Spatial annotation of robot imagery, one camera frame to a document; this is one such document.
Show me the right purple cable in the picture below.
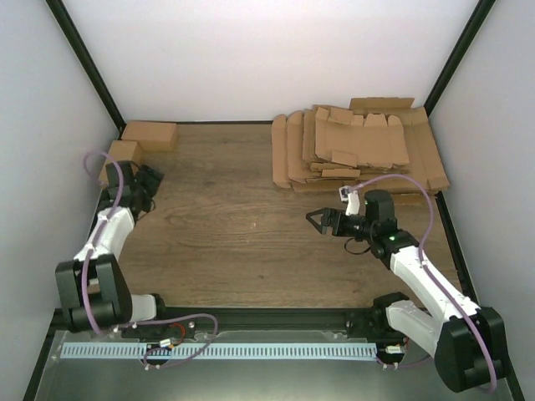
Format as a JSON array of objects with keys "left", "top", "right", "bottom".
[{"left": 346, "top": 173, "right": 498, "bottom": 394}]

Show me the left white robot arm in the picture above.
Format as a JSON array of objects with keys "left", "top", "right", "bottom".
[{"left": 55, "top": 160, "right": 171, "bottom": 338}]

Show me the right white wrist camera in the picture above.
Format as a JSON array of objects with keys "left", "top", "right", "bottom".
[{"left": 339, "top": 185, "right": 360, "bottom": 216}]

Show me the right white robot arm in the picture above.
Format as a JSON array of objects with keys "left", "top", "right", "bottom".
[{"left": 306, "top": 187, "right": 510, "bottom": 393}]

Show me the stack of flat cardboard boxes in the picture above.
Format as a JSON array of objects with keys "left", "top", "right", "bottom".
[{"left": 271, "top": 97, "right": 450, "bottom": 195}]

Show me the black aluminium frame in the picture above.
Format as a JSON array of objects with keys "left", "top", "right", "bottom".
[{"left": 24, "top": 0, "right": 526, "bottom": 401}]

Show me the folded brown cardboard box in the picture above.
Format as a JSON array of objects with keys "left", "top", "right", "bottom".
[{"left": 121, "top": 121, "right": 179, "bottom": 151}]

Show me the light blue slotted cable duct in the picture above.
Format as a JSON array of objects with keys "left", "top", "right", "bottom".
[{"left": 60, "top": 343, "right": 377, "bottom": 362}]

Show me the purple cable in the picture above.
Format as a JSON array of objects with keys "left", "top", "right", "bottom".
[
  {"left": 346, "top": 173, "right": 498, "bottom": 394},
  {"left": 81, "top": 150, "right": 221, "bottom": 371}
]

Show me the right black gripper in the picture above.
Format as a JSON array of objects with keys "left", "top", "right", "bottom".
[{"left": 307, "top": 207, "right": 375, "bottom": 241}]

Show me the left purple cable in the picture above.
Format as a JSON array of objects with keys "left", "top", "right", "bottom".
[{"left": 81, "top": 150, "right": 221, "bottom": 371}]

